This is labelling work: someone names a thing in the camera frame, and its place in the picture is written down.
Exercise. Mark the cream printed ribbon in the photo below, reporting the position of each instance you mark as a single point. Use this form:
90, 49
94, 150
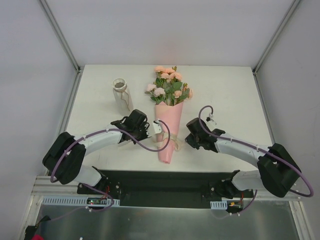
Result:
161, 141

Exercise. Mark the pink wrapping paper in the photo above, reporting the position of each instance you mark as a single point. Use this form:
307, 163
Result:
171, 115

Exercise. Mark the aluminium frame post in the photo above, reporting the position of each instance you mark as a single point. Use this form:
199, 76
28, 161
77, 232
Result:
295, 4
59, 34

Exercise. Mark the right white cable duct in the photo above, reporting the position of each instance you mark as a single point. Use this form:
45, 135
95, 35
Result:
219, 205

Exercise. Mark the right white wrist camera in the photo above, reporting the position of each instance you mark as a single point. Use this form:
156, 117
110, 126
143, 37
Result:
211, 120

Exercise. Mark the white cable duct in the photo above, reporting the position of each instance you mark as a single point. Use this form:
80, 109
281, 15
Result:
219, 205
79, 201

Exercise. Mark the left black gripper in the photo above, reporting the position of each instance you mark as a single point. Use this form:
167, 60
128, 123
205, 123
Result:
144, 128

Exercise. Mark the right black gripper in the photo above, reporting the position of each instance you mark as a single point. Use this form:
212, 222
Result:
191, 140

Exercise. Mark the left aluminium frame post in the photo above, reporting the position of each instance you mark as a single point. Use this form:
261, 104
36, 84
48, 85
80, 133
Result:
59, 34

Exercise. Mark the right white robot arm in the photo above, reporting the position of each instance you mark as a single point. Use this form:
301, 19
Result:
276, 171

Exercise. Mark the red black object corner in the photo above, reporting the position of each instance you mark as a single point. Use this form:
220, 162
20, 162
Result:
30, 231

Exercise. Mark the left white cable duct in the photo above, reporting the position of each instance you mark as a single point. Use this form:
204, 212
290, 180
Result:
79, 201

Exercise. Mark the right aluminium frame post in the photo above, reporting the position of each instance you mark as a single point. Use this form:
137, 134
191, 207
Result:
295, 4

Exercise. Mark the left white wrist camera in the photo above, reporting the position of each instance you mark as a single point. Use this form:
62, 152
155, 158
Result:
156, 127

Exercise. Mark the aluminium front rail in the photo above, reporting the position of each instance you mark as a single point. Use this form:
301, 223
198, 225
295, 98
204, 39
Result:
43, 187

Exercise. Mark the white ribbed ceramic vase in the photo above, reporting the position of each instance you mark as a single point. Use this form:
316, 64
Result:
122, 96

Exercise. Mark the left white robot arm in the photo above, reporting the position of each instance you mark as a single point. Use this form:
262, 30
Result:
66, 155

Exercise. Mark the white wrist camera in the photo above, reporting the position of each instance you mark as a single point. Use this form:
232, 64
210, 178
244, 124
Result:
211, 120
156, 127

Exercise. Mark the pink flower bunch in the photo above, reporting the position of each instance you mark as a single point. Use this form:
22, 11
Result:
168, 87

